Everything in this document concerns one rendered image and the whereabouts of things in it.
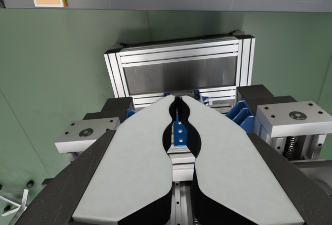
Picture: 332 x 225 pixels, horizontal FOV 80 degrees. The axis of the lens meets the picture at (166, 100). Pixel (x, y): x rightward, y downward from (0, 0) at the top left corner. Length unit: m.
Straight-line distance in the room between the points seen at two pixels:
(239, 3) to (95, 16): 1.13
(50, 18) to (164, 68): 0.80
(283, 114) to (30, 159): 2.17
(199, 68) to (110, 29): 0.63
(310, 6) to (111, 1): 0.35
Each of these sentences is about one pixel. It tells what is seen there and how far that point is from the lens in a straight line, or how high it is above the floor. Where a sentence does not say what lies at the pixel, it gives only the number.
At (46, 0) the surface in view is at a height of 0.96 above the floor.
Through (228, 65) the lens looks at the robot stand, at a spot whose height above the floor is 0.21.
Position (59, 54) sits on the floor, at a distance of 1.60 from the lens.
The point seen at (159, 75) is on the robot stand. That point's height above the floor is 0.21.
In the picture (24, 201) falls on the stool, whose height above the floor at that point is 0.10.
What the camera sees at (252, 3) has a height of 0.95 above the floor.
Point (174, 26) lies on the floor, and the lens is 1.36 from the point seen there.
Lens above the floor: 1.35
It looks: 61 degrees down
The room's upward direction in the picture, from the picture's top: 178 degrees counter-clockwise
